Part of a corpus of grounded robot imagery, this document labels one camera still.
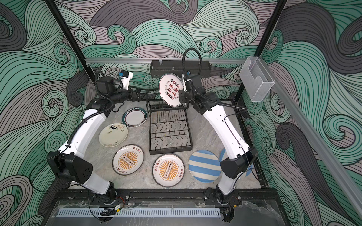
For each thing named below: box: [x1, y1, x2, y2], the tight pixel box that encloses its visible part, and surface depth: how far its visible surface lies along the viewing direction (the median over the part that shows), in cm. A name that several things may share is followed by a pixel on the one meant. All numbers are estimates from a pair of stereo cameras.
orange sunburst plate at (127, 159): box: [111, 144, 145, 176], surface depth 88 cm
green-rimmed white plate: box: [122, 106, 149, 128], surface depth 110 cm
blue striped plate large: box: [188, 149, 222, 183], surface depth 86 cm
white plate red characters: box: [158, 72, 184, 108], surface depth 80 cm
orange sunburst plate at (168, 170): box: [151, 153, 186, 188], surface depth 84 cm
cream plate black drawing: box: [98, 122, 129, 148], surface depth 100 cm
